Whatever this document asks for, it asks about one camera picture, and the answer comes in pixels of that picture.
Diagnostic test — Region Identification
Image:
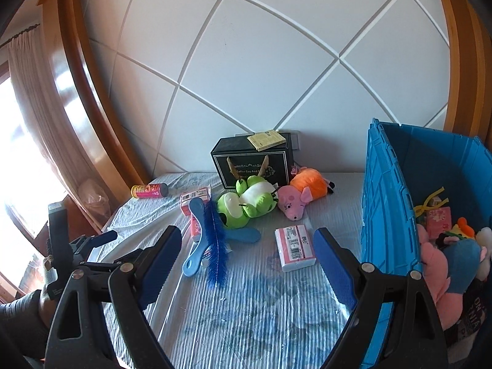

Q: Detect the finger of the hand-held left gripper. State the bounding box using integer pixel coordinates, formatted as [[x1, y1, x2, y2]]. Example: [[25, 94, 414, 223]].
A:
[[88, 231, 118, 256], [48, 202, 70, 263]]

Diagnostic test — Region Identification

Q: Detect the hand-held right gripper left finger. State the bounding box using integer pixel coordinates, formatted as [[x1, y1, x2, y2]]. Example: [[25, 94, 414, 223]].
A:
[[44, 226, 183, 369]]

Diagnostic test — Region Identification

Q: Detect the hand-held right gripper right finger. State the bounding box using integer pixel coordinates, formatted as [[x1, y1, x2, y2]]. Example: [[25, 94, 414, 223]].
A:
[[313, 228, 450, 369]]

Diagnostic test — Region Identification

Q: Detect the blue plastic crate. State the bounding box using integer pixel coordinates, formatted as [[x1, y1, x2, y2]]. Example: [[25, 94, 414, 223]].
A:
[[360, 118, 492, 366]]

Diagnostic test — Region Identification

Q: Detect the yellow pipe cleaner toy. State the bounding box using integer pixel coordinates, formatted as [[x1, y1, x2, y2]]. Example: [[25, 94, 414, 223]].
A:
[[413, 186, 450, 216]]

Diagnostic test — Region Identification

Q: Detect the small white plush toy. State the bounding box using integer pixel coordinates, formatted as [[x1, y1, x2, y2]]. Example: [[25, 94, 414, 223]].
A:
[[474, 227, 492, 281]]

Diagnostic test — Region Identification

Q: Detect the person's left forearm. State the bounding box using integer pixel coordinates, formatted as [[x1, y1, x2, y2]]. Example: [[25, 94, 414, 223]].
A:
[[0, 288, 56, 341]]

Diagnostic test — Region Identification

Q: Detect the blue plastic shoehorn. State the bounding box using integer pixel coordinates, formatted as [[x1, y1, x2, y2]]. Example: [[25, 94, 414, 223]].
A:
[[182, 197, 261, 277]]

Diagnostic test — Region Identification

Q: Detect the white pink tissue pack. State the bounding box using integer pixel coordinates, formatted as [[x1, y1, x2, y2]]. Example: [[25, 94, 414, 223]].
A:
[[274, 224, 318, 273]]

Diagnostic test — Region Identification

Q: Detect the clear plastic bag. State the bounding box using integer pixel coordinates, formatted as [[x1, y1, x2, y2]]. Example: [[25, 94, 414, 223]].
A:
[[79, 178, 112, 224]]

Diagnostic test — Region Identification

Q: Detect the blue fuzzy brush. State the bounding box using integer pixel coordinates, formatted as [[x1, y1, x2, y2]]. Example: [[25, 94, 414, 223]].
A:
[[203, 198, 231, 289]]

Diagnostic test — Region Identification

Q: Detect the pink yellow snack can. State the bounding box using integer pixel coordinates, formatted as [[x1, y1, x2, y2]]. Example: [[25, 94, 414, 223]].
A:
[[131, 183, 169, 200]]

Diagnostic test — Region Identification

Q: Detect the small pink white box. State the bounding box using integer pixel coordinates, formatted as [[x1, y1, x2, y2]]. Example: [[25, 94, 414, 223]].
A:
[[180, 185, 212, 216]]

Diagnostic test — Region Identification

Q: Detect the pink pig plush orange dress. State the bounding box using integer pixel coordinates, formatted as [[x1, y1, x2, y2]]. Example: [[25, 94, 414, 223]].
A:
[[277, 166, 335, 221]]

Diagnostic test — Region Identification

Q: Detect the green frog plush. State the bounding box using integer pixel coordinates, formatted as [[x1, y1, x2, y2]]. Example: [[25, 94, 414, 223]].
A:
[[217, 176, 279, 221]]

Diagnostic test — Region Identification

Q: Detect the light blue bed sheet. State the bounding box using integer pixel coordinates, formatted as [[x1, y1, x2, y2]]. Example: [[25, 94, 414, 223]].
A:
[[102, 171, 385, 369]]

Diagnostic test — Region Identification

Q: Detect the pink patterned box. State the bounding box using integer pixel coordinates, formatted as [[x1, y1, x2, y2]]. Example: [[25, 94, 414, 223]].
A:
[[425, 207, 452, 241]]

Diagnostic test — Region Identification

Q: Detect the beige curtain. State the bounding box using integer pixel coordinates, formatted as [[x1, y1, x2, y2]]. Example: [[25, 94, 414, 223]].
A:
[[8, 29, 97, 235]]

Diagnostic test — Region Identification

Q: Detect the pink pig plush blue dress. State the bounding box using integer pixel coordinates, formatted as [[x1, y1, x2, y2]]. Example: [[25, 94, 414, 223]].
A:
[[417, 223, 483, 331]]

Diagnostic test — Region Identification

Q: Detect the yellow orange plush toy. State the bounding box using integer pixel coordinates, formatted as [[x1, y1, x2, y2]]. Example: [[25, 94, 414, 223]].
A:
[[436, 217, 477, 248]]

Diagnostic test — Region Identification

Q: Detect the black gift box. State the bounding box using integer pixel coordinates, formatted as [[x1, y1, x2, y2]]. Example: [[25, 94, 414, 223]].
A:
[[211, 133, 295, 190]]

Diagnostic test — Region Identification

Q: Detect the dark printed bag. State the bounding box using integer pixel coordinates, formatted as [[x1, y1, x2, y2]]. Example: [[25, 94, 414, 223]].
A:
[[446, 296, 485, 350]]

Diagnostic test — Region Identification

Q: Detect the yellow sticky note pad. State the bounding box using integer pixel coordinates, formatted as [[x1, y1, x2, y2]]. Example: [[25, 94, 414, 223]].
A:
[[247, 130, 286, 151]]

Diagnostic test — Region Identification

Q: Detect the wooden wall trim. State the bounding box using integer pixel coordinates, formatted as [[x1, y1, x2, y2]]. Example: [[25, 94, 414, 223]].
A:
[[428, 0, 486, 139], [40, 0, 154, 231]]

